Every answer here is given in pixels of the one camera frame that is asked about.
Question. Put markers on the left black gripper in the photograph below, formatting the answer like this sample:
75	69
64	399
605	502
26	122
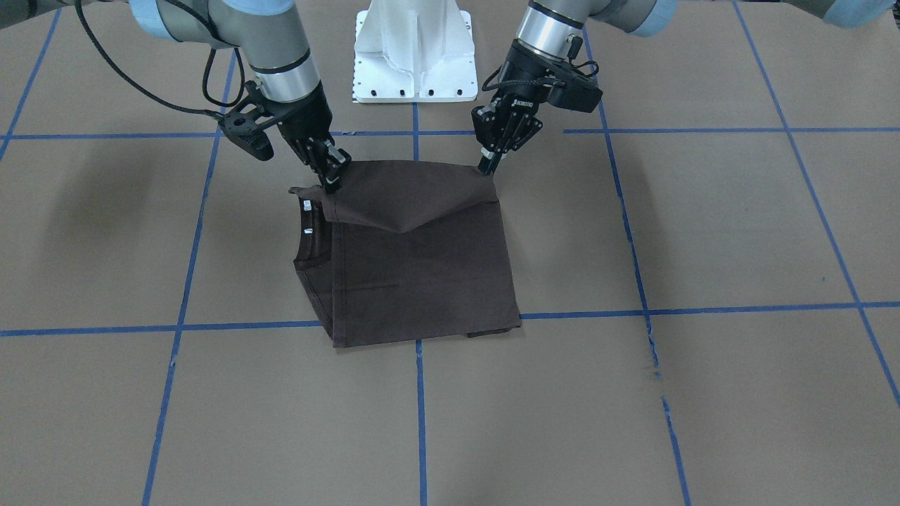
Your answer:
522	81

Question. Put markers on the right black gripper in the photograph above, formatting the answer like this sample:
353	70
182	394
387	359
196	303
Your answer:
304	118

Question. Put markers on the brown t-shirt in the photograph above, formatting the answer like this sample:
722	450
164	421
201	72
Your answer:
406	250

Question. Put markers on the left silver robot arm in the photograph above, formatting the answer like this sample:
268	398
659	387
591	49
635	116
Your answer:
548	25

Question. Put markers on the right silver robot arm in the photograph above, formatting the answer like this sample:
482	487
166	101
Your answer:
286	91

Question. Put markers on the white column base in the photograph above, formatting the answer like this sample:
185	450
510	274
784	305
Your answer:
414	52

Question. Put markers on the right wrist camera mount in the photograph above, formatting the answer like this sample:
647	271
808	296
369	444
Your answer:
245	124

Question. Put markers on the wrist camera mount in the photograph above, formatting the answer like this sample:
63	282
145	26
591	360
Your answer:
574	87
245	124

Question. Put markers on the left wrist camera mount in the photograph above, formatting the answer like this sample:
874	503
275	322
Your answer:
574	87

